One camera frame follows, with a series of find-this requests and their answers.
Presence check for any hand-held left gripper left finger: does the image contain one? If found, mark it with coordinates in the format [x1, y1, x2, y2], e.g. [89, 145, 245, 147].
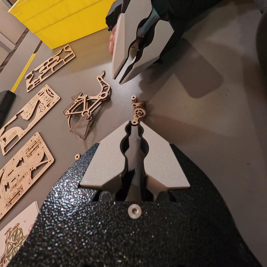
[79, 121, 131, 198]

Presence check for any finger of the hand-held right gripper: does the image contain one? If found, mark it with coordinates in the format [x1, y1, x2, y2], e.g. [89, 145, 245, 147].
[119, 19, 175, 84]
[112, 0, 153, 80]

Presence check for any black flat case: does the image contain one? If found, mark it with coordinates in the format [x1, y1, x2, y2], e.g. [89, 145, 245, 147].
[0, 90, 16, 125]

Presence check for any yellow tape strip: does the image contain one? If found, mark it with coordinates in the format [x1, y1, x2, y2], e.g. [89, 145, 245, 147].
[10, 53, 37, 92]

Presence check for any emptied wooden parts sheet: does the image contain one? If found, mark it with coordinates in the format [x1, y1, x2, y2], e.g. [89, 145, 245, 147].
[25, 44, 77, 92]

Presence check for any wooden gear crank assembly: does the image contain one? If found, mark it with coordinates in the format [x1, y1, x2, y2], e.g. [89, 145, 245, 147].
[131, 104, 148, 126]

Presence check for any person's right hand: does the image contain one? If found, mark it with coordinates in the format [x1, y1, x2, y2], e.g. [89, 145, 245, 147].
[108, 29, 117, 55]

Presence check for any assembly instruction booklet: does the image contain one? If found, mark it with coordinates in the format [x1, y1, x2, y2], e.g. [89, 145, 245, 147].
[0, 201, 40, 267]

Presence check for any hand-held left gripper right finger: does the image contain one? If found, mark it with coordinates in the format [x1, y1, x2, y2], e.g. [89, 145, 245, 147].
[139, 121, 191, 198]

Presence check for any wooden bicycle frame model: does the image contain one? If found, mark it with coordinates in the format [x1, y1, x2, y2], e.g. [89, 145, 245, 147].
[63, 71, 112, 140]

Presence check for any yellow plastic bin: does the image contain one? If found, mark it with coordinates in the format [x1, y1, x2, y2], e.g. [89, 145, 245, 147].
[8, 0, 115, 50]

